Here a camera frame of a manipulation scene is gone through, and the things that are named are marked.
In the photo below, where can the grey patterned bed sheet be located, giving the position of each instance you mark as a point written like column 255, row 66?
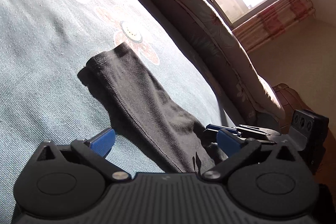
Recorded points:
column 46, row 92

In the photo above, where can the black sweatpants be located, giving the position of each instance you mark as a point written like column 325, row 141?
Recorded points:
column 142, row 111

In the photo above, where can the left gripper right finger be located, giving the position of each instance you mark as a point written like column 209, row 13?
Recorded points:
column 238, row 152

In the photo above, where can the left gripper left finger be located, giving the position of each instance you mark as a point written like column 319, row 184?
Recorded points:
column 94, row 151

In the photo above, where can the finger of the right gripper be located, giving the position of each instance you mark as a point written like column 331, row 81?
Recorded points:
column 210, row 144
column 245, row 131

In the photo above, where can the folded floral quilt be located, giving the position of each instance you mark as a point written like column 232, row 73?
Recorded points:
column 231, row 70

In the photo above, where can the wooden headboard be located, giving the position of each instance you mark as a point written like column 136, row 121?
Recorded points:
column 291, row 101

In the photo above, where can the right pink curtain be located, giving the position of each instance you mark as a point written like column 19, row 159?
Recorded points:
column 272, row 22

